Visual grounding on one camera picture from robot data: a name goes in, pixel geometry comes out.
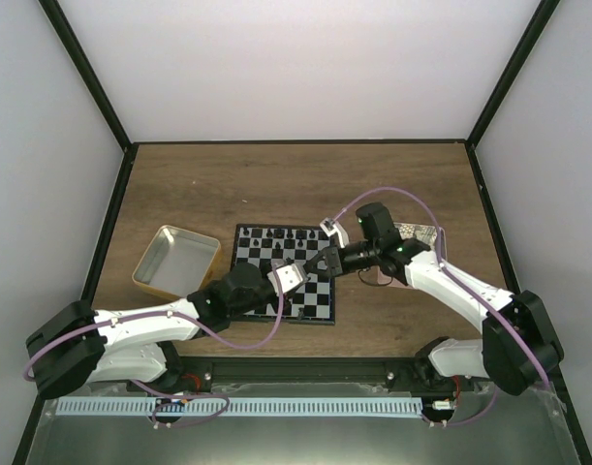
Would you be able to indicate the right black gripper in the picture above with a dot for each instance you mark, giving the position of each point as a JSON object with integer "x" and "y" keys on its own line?
{"x": 333, "y": 262}

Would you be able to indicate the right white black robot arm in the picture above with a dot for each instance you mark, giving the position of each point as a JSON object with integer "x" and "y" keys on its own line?
{"x": 518, "y": 346}

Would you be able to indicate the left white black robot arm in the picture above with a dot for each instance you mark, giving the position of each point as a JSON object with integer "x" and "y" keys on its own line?
{"x": 81, "y": 345}

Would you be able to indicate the black and silver chessboard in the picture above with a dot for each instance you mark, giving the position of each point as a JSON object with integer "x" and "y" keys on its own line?
{"x": 317, "y": 296}

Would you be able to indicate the pink tin box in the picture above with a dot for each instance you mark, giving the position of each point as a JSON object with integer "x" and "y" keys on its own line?
{"x": 425, "y": 233}

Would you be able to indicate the yellow tin box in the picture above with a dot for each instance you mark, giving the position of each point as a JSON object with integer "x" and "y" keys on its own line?
{"x": 177, "y": 262}

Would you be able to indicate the light blue cable duct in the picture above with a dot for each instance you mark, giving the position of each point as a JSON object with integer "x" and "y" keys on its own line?
{"x": 376, "y": 407}

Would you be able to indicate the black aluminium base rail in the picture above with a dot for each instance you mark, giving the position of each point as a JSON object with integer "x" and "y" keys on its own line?
{"x": 405, "y": 374}

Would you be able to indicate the black frame post left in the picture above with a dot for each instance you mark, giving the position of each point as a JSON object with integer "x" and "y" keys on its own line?
{"x": 69, "y": 40}

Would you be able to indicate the black frame post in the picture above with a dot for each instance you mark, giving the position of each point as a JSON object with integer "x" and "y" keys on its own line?
{"x": 69, "y": 40}
{"x": 526, "y": 43}

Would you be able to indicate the black frame post right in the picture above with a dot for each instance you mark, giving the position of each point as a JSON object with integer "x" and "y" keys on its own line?
{"x": 526, "y": 43}

